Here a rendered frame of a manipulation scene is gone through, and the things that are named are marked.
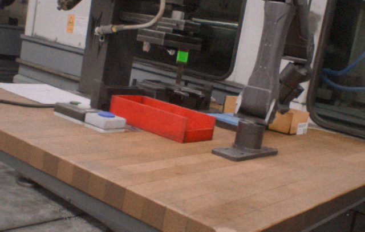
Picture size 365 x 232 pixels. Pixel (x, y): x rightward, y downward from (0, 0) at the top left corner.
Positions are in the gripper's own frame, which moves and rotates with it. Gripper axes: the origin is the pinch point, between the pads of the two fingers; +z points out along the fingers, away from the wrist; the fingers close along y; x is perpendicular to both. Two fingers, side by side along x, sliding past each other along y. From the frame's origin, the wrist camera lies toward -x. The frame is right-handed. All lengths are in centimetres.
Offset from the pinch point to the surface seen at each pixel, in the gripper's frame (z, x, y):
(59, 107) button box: 15, 48, 23
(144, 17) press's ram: -2.0, 12.2, 43.7
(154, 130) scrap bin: 6.8, 34.7, 5.0
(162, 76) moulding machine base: 39, -56, 70
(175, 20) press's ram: -8.8, 12.5, 33.0
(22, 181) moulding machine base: 172, -69, 121
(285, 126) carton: -0.9, -13.6, -4.2
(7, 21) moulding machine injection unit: 150, -127, 281
